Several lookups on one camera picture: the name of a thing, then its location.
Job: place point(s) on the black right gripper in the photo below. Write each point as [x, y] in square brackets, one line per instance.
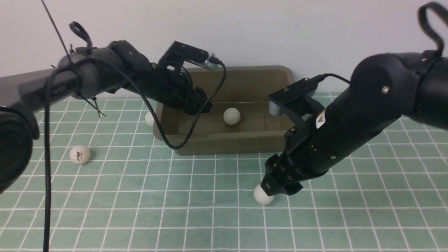
[303, 158]

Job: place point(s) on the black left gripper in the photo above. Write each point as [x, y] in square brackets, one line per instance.
[175, 89]

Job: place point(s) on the plain white ball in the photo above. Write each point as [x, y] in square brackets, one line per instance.
[261, 197]

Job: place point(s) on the white ball with black print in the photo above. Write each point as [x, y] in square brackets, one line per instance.
[231, 116]

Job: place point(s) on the white ball with red logo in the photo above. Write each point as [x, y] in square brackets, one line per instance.
[80, 154]

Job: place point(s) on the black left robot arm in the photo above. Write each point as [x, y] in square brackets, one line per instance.
[97, 70]

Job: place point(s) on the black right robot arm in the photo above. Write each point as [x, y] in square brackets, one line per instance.
[382, 88]

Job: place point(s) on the olive green plastic bin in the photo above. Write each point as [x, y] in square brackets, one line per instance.
[246, 89]

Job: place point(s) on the green checkered tablecloth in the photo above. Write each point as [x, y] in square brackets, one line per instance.
[135, 194]

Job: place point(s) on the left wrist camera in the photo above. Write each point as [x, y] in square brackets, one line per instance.
[178, 53]

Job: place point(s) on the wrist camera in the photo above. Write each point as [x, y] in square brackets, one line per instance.
[296, 100]
[178, 53]

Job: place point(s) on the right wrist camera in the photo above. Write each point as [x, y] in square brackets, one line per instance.
[296, 100]

